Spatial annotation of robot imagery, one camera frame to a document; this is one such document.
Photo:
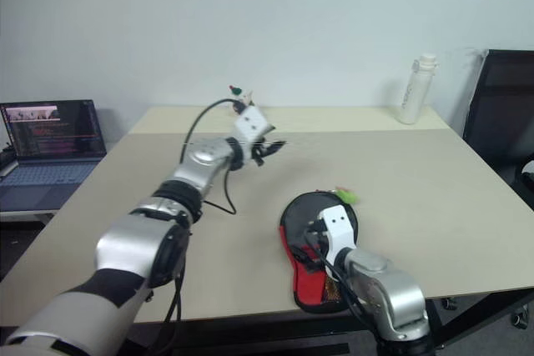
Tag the black handheld controller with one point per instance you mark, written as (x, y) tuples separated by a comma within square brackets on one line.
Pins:
[(6, 162)]

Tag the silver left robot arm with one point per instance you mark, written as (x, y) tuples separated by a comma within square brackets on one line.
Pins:
[(137, 243)]

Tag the black zippered paddle case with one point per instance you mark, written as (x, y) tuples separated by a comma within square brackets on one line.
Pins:
[(306, 289)]

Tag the small white plush toy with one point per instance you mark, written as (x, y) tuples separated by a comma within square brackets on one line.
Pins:
[(238, 95)]

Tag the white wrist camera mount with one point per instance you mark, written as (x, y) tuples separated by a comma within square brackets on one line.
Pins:
[(252, 122), (340, 227)]

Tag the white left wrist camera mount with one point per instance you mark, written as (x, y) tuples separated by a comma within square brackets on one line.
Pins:
[(252, 122)]

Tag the open grey laptop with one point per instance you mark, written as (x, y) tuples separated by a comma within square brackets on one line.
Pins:
[(46, 151)]

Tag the white water bottle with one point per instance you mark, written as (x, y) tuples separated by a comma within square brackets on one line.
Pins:
[(411, 93)]

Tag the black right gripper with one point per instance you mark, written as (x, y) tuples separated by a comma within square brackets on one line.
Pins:
[(315, 235)]

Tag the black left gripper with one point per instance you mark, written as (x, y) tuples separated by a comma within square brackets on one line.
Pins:
[(260, 151)]

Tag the black office chair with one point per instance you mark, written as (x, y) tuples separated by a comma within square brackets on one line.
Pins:
[(500, 114)]

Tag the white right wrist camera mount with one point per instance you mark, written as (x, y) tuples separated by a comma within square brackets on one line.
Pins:
[(340, 227)]

